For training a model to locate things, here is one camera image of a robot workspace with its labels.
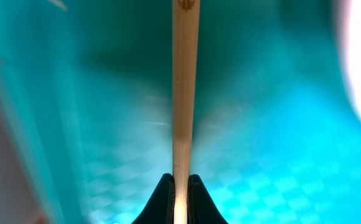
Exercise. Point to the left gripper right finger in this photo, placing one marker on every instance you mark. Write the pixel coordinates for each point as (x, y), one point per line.
(200, 207)

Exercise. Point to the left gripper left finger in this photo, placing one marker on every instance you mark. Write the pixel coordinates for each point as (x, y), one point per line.
(160, 206)

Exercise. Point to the wooden chopstick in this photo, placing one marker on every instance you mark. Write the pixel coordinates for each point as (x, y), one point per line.
(185, 34)

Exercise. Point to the teal plastic serving tray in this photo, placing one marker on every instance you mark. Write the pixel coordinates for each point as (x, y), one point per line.
(86, 93)

